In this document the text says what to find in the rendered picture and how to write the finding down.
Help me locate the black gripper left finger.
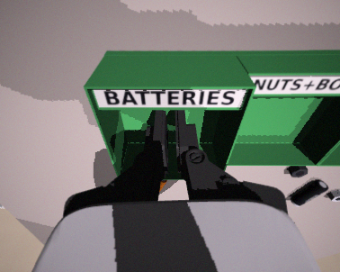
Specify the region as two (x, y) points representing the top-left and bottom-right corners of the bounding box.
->
(63, 110), (168, 217)

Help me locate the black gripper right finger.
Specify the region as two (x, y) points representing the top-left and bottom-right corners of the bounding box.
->
(175, 110), (288, 214)

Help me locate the black aa battery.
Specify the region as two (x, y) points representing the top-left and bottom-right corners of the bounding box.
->
(291, 180), (328, 207)

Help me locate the dark green bin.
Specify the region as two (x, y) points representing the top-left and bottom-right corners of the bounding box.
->
(84, 50), (340, 180)

